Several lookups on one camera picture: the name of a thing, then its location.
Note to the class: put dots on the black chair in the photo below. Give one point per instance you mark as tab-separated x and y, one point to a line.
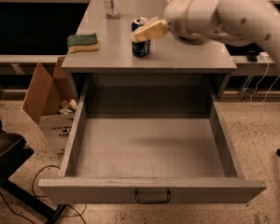
13	154

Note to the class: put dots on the black drawer handle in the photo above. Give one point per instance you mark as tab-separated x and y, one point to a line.
152	198

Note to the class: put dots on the brown cardboard box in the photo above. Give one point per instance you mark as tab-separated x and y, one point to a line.
47	95

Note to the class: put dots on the black small device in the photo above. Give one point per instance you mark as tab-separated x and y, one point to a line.
251	56

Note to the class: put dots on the clear plastic bottle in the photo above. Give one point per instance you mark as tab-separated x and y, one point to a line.
112	8

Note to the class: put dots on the blue pepsi can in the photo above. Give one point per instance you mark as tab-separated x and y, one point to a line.
140	49

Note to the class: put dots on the grey open drawer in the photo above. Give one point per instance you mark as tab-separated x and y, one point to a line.
129	136

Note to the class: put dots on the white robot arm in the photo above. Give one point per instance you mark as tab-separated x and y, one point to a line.
231	22

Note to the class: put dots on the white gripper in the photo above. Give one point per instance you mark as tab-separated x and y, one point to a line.
181	18

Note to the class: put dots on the white power strip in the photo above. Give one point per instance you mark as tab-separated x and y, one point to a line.
264	55

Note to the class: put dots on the green yellow sponge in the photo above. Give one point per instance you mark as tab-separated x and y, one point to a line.
76	43

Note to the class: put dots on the grey counter cabinet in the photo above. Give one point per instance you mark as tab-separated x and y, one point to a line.
184	62

